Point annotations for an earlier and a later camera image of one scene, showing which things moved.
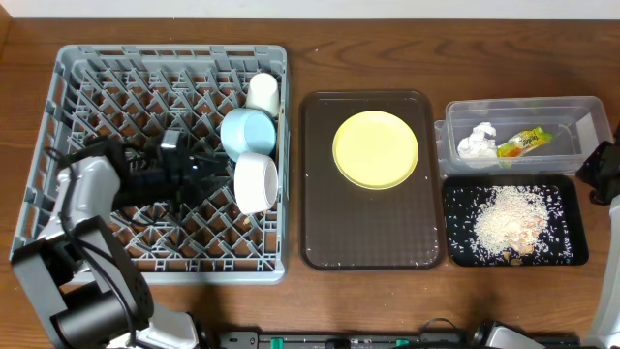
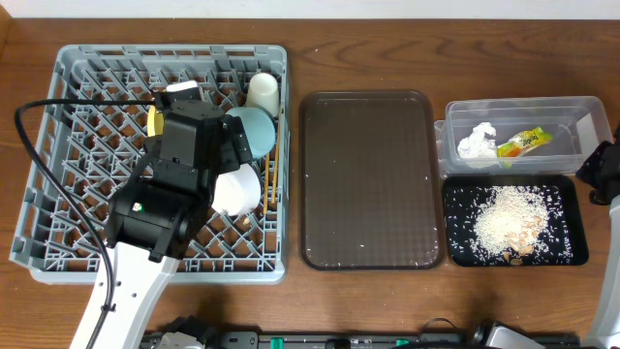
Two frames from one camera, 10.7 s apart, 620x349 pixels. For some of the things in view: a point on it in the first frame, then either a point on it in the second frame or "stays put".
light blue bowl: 247,130 stays put
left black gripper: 191,175 → 232,145
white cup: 263,93 stays put
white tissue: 477,145 stays put
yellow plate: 375,149 → 155,121
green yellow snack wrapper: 523,142 stays put
